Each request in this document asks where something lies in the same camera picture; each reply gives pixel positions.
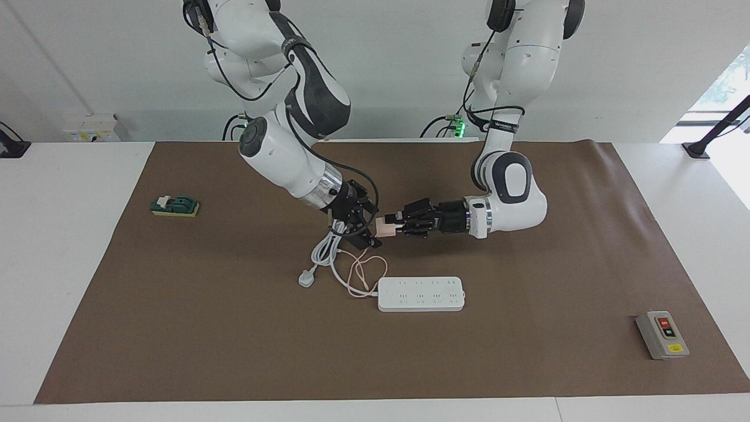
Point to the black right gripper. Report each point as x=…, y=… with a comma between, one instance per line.
x=351, y=205

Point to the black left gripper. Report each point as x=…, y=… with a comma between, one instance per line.
x=442, y=218

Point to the pink charger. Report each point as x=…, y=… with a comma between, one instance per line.
x=387, y=228

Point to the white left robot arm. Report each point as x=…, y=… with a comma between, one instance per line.
x=521, y=58

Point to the white power strip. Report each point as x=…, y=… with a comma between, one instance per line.
x=422, y=294

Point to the brown table mat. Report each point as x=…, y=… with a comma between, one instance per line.
x=410, y=357

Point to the black angled stand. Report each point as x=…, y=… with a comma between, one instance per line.
x=718, y=126

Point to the bright window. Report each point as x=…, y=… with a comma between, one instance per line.
x=726, y=88

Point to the black clamp stand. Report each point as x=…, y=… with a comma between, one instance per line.
x=12, y=146

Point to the green knife switch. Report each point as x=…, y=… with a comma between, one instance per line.
x=176, y=205

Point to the grey switch box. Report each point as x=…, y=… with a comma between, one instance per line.
x=662, y=336

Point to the white wall outlet box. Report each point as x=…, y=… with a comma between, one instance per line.
x=91, y=129

